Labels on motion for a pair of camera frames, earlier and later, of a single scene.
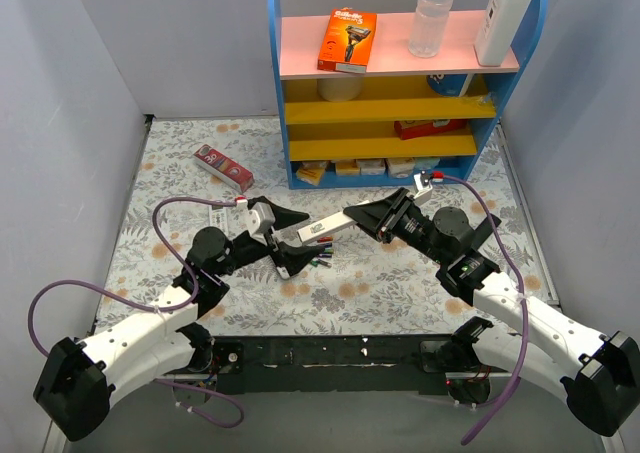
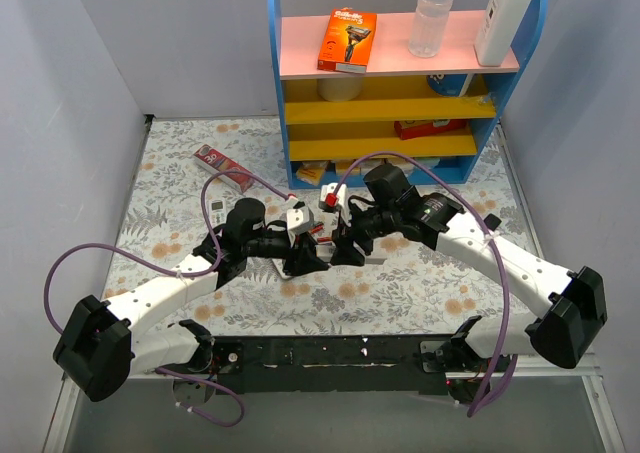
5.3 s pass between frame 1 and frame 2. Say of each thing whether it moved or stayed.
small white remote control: stayed
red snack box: stayed
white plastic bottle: stayed
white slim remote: moved
